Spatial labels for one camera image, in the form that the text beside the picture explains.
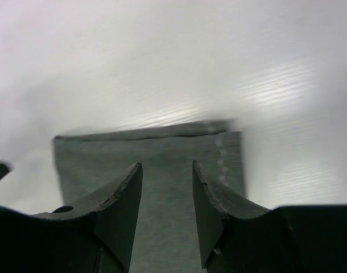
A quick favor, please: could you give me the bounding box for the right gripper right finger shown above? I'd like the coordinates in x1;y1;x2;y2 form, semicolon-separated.
192;160;270;269

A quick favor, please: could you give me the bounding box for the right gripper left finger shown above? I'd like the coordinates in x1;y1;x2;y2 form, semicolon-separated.
35;163;143;272

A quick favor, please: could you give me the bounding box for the grey cloth napkin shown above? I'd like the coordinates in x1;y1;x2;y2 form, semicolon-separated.
53;120;245;273

